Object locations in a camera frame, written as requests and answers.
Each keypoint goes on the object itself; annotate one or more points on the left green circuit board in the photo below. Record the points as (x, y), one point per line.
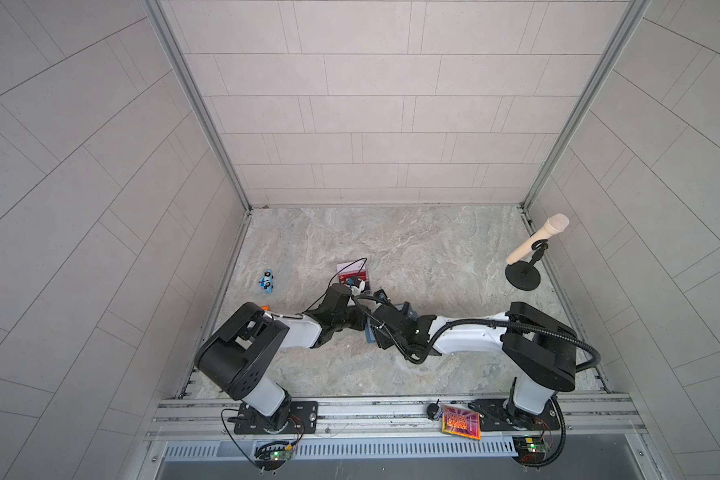
(271, 456)

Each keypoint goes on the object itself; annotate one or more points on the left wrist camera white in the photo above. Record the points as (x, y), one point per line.
(359, 289)

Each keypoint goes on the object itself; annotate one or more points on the small black knob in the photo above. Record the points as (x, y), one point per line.
(434, 411)

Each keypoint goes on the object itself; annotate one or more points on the blue toy car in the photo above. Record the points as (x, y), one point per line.
(266, 281)

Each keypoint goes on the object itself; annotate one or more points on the green circuit board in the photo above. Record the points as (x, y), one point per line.
(530, 450)
(271, 456)

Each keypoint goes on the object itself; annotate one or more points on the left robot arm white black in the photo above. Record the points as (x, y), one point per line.
(236, 357)

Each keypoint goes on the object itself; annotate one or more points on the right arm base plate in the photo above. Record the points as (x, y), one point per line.
(496, 415)

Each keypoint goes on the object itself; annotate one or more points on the blue card holder wallet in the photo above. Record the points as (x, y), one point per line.
(370, 332)

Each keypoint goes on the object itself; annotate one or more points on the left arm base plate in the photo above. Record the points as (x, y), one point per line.
(298, 417)

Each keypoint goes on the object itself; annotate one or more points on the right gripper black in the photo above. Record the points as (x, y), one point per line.
(379, 340)

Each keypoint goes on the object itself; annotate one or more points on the pink orange patterned card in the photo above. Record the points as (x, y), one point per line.
(461, 422)

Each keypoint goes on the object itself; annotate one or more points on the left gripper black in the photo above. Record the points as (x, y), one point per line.
(360, 318)

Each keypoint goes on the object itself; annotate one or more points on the beige microphone on stand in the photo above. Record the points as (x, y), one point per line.
(520, 270)

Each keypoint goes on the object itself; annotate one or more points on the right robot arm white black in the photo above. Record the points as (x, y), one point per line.
(548, 352)

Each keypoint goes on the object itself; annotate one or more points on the right green circuit board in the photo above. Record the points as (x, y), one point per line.
(530, 450)

